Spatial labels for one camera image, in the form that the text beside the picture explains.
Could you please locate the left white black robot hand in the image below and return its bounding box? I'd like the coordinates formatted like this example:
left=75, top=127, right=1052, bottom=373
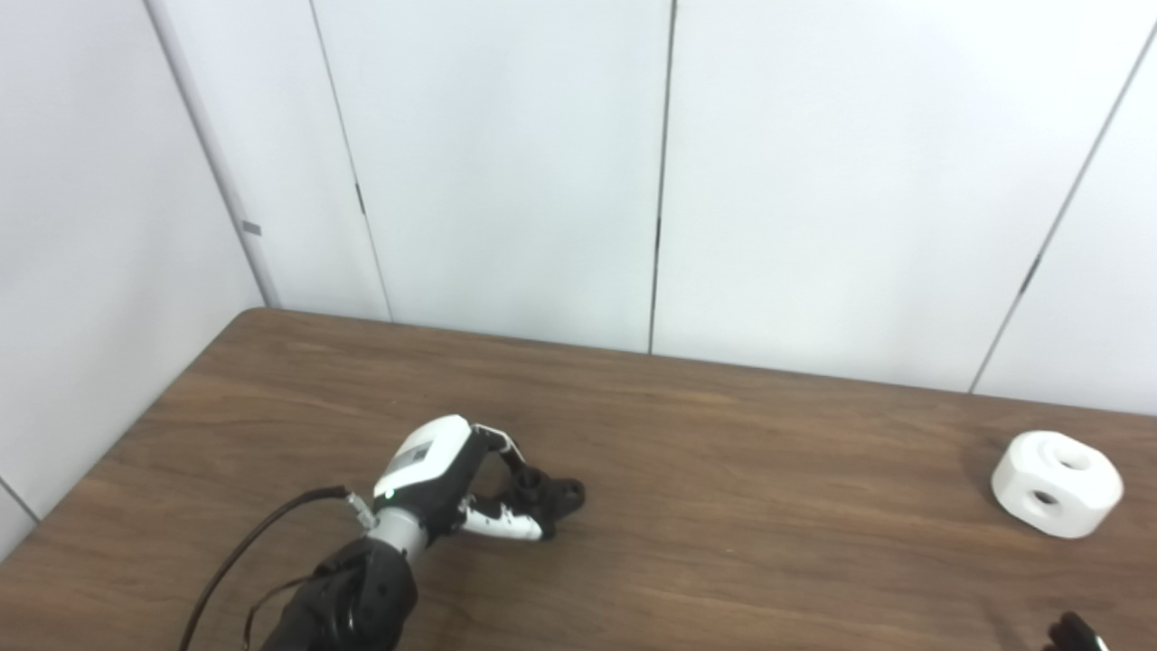
left=372, top=415, right=554, bottom=543

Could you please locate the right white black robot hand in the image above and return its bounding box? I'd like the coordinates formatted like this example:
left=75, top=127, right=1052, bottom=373
left=1044, top=612, right=1111, bottom=651

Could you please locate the black flanged holder part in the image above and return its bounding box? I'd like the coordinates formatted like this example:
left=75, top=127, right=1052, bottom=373
left=506, top=466, right=586, bottom=534

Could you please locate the round white plastic piece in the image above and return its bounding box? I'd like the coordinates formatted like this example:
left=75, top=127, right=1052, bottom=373
left=991, top=430, right=1124, bottom=540

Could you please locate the thick black left wrist cable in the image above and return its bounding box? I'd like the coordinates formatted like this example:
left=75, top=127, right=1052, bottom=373
left=178, top=486, right=376, bottom=651

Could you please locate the thin black left wrist wire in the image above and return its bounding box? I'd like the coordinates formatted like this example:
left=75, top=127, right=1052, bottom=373
left=242, top=579, right=317, bottom=651

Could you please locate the white wall corner trim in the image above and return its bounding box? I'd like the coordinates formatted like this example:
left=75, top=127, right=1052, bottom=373
left=145, top=0, right=281, bottom=310

